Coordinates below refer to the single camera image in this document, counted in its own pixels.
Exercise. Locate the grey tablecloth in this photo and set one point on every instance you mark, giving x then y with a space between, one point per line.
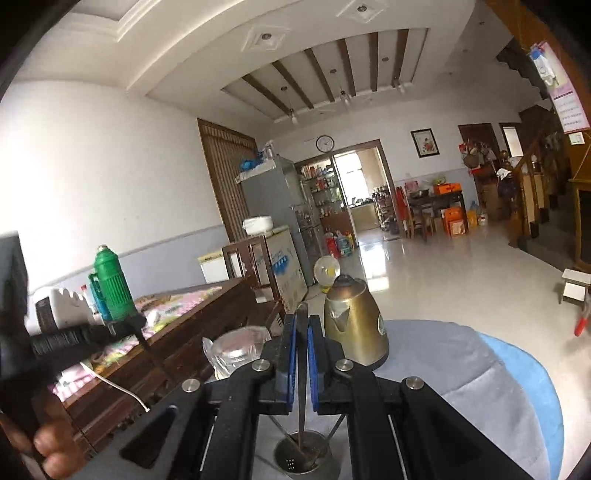
438 360

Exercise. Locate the framed wall picture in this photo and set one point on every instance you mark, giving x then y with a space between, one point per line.
425 143

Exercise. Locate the golden electric kettle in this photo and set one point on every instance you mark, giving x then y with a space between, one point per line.
355 323

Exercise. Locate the floral blanket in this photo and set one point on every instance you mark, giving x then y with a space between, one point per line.
157 309

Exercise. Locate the person's left hand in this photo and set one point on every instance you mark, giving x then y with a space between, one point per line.
51 443

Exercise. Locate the white step stool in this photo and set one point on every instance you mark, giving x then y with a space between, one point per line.
575 284

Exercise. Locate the large orange box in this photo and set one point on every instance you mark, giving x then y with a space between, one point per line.
455 221

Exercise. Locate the dark wooden dining table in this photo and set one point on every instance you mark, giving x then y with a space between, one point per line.
438 201

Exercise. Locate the white plastic appliance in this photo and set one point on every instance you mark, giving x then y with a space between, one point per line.
64 307

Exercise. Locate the green thermos flask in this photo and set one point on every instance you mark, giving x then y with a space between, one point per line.
113 286

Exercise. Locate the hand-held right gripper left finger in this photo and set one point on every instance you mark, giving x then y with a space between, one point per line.
291 360

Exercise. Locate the wooden bed frame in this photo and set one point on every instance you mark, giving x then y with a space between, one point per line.
184 332

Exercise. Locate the dark metal chopstick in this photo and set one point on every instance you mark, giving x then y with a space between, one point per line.
279 427
336 427
154 353
302 323

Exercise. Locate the white bowl with plastic bag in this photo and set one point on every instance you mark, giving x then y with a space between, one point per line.
235 350

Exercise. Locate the metal utensil holder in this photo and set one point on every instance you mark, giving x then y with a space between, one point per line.
286 466

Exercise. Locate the wooden slatted door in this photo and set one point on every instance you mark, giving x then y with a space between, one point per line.
226 184

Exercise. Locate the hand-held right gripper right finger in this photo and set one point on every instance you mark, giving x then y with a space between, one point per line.
314 364

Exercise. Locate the white chest freezer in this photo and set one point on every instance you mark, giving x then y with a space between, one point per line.
286 267

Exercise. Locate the glass display shelf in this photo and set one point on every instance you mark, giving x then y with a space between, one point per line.
323 189

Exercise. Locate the blue table cover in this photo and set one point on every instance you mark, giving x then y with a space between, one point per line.
531 383

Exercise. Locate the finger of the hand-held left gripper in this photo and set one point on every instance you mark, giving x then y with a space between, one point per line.
69 339

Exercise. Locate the pink wall calendar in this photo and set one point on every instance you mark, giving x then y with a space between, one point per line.
570 106

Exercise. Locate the round wall clock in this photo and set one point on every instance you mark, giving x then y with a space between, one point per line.
325 143

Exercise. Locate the white rice cooker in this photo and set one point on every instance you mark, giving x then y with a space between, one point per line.
258 226

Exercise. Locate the wooden staircase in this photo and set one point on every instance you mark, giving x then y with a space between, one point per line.
531 184

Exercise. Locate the grey refrigerator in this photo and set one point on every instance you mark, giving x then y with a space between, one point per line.
272 194

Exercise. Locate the wooden chair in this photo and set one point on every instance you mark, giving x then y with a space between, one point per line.
231 258

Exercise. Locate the small white cabinet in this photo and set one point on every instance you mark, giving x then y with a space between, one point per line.
214 270

